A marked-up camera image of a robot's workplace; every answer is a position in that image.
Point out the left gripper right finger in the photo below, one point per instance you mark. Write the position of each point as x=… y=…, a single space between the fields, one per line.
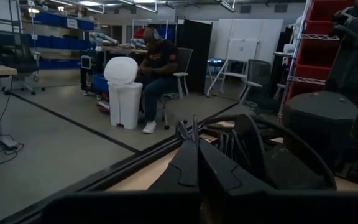
x=275 y=208

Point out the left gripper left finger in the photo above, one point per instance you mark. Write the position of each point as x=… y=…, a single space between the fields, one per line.
x=123 y=208

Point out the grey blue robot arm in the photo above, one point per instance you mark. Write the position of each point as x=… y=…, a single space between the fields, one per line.
x=102 y=37
x=137 y=42

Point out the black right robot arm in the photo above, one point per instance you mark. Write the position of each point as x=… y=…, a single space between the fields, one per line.
x=322 y=124

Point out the white trash bin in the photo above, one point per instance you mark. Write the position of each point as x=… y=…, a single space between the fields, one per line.
x=124 y=102

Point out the blue floor crate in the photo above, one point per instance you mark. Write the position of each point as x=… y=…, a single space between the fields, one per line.
x=100 y=84

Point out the black mesh office chair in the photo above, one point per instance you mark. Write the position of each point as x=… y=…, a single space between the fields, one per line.
x=17 y=53
x=258 y=74

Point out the black cart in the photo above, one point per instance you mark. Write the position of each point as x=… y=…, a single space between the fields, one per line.
x=90 y=71

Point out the white framed office chair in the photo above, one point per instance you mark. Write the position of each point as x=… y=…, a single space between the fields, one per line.
x=180 y=74

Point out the person's white shoe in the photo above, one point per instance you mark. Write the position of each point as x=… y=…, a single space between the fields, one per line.
x=162 y=56

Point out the wooden work table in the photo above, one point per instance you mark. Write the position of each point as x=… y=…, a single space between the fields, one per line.
x=120 y=49

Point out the white easel board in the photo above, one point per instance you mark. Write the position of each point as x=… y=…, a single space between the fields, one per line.
x=242 y=48

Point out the red storage bin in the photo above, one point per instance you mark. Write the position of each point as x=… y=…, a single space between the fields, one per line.
x=139 y=33

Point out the shelf with blue bins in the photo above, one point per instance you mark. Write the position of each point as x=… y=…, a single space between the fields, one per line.
x=51 y=42

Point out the black partition panel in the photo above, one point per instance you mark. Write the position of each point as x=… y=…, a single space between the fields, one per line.
x=197 y=40

